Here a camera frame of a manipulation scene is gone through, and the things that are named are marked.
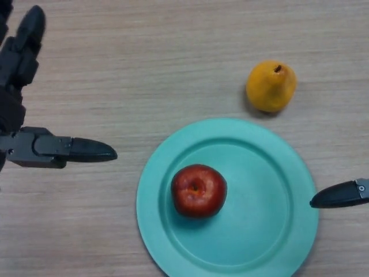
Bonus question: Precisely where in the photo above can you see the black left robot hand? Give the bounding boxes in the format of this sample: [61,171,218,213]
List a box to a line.
[0,0,118,174]

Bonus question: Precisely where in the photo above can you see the green round plate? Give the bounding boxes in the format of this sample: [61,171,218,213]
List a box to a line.
[135,117,320,277]

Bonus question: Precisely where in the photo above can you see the red apple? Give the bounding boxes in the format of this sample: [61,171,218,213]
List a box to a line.
[170,163,228,219]

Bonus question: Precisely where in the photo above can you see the yellow pear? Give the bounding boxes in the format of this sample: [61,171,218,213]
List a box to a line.
[246,59,298,113]

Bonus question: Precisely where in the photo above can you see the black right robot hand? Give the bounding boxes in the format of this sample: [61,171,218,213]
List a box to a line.
[310,178,369,209]

